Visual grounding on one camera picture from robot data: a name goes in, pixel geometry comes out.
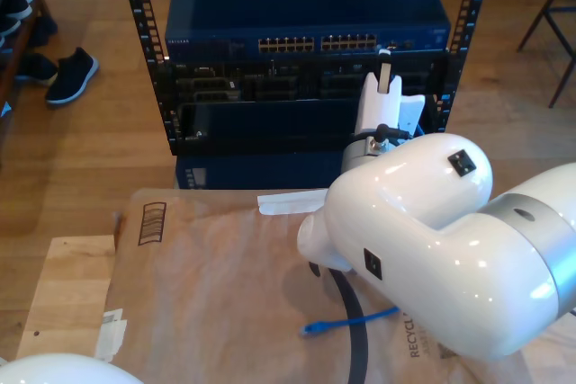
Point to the black rack server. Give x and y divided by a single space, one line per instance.
288 83

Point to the blue device under rack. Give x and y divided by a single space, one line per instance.
270 172

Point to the white tape strip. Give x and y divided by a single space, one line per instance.
288 203

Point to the dark metal chair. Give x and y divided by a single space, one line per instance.
537 20

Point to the brown packing paper envelope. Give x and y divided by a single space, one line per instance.
202 289

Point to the white paper label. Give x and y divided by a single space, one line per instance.
110 334

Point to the wooden shoe rack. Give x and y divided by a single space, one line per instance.
9 74

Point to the blue network switch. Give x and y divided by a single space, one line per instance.
306 6

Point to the black rack frame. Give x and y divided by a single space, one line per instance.
159 87

